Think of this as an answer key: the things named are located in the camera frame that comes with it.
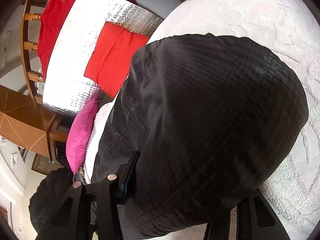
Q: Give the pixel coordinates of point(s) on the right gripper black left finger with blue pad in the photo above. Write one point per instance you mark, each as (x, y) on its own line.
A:
(85, 209)

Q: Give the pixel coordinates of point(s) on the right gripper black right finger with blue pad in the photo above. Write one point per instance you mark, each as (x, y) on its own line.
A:
(255, 219)

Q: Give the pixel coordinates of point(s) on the dark quilted zip jacket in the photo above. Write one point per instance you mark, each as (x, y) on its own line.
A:
(212, 118)

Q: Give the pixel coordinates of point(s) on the black fluffy coat pile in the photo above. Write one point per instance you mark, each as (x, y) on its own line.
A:
(47, 195)

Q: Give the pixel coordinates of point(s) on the grey folded garment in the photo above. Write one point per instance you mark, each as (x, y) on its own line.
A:
(79, 177)

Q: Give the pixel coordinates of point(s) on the pink pillow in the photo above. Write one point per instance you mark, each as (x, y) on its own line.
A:
(79, 134)

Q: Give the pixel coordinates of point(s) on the brown curved wooden column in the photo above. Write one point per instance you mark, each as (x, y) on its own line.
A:
(30, 125)

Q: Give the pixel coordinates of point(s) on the wooden stair railing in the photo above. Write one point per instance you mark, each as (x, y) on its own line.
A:
(32, 77)

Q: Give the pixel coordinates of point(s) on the red square pillow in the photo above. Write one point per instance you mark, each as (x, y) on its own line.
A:
(109, 64)

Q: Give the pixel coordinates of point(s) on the white textured bedspread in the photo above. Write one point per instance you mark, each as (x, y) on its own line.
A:
(290, 31)

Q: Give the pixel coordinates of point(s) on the red cloth on railing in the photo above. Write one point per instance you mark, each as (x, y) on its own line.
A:
(52, 20)

